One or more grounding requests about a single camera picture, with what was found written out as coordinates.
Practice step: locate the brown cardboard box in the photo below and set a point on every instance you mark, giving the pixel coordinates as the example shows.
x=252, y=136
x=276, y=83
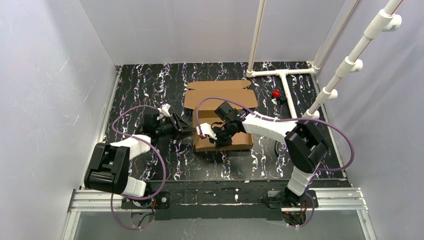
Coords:
x=204, y=97

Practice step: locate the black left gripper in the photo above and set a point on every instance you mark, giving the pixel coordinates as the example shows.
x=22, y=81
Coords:
x=175, y=125

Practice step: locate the white PVC pipe frame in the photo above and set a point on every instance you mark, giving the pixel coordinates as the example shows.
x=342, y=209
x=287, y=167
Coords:
x=321, y=55

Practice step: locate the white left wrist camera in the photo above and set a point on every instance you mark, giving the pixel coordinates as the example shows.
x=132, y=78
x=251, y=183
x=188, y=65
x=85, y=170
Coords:
x=164, y=110

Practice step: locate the black handled pliers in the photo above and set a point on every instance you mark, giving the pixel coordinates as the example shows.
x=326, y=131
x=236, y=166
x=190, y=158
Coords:
x=282, y=100

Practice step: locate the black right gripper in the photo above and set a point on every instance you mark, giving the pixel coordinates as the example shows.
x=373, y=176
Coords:
x=220, y=133

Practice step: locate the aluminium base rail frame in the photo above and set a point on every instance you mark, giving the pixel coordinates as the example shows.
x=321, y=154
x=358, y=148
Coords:
x=224, y=200

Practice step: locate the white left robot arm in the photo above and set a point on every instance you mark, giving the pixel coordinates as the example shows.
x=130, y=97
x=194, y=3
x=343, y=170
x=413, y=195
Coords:
x=110, y=162

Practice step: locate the white PVC camera pole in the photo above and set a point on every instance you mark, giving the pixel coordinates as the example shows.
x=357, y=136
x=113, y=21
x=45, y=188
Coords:
x=384, y=21

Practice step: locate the small red ball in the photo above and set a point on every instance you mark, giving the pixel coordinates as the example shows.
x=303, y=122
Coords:
x=276, y=94

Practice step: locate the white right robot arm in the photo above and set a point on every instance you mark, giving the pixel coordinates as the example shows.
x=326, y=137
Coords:
x=304, y=142

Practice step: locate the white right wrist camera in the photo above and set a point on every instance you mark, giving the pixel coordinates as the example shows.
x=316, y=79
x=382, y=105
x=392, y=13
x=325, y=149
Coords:
x=205, y=130

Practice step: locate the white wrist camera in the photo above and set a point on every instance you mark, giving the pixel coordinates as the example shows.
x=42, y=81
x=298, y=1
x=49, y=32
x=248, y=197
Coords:
x=164, y=110
x=205, y=130

